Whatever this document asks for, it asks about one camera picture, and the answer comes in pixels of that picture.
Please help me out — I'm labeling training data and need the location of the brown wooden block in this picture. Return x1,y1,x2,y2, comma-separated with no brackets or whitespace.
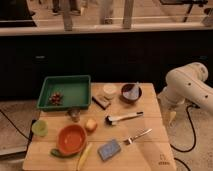
92,95,111,110

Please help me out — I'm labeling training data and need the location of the green vegetable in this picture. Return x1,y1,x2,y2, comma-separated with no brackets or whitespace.
50,148,77,158

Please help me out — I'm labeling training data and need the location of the red orange bowl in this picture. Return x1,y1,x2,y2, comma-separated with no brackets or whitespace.
57,124,87,156

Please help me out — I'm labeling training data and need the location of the black cable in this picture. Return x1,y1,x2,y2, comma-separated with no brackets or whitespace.
0,109,34,141
169,104,201,171

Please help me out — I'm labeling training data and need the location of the yellow red apple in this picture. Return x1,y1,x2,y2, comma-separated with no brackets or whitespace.
85,119,97,132

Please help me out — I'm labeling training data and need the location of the white handled black brush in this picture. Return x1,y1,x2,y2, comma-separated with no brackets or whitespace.
105,112,143,125

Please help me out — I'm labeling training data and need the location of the blue sponge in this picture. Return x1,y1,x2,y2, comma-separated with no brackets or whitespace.
97,139,121,161

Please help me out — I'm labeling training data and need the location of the black cable right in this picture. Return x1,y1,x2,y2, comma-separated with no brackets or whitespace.
169,104,201,171

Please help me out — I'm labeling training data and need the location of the green plastic cup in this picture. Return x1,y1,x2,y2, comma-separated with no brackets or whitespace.
32,120,48,137

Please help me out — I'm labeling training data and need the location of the green plastic tray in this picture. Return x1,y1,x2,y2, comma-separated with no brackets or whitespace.
37,75,91,112

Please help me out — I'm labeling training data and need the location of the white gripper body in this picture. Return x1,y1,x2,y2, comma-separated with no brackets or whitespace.
157,87,185,115

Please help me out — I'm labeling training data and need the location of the red berry cluster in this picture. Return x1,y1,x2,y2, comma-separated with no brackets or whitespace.
49,92,63,106

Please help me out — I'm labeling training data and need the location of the black cable left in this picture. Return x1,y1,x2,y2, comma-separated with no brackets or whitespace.
0,109,34,141

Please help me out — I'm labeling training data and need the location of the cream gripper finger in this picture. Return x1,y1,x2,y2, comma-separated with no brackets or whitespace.
167,111,177,126

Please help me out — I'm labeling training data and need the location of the yellow banana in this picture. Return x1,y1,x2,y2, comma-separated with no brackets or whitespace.
76,143,93,171

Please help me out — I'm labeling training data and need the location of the silver fork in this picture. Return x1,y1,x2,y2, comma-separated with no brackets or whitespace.
123,129,152,145

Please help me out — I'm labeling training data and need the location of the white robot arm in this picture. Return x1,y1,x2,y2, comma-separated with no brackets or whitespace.
157,62,213,126

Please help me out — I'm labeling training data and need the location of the dark purple bowl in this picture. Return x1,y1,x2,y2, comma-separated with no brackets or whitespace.
120,83,142,104

